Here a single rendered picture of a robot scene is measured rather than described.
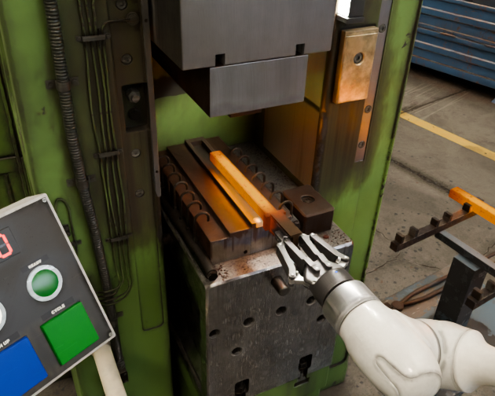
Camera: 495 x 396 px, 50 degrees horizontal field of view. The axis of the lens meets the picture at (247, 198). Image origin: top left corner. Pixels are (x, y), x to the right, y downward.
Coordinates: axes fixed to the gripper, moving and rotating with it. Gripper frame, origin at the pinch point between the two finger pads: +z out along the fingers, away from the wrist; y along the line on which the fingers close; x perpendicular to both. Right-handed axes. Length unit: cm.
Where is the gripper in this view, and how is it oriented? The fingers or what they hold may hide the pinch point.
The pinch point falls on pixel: (284, 230)
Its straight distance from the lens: 107.5
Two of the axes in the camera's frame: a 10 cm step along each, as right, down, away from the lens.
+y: 9.0, -2.2, 3.8
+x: 0.4, -8.2, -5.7
